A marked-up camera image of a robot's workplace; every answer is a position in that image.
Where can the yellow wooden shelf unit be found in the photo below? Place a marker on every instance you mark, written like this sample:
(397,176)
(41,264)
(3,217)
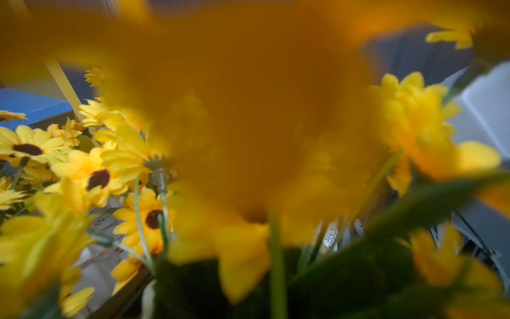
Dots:
(46,92)

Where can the sunflower pot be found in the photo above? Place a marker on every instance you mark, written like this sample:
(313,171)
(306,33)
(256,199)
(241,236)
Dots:
(300,193)
(61,184)

